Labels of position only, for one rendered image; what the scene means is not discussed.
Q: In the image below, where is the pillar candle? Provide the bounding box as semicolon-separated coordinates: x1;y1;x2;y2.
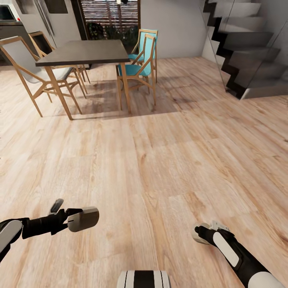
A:
190;222;210;244
67;206;99;232

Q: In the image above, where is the robot trunk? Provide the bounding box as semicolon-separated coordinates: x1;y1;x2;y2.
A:
117;270;172;288

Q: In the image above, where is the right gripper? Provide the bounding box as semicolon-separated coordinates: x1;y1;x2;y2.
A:
195;226;214;245

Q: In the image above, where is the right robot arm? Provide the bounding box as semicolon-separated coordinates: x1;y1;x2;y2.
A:
195;220;286;288

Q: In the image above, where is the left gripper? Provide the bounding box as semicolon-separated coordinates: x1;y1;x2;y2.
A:
38;208;83;235

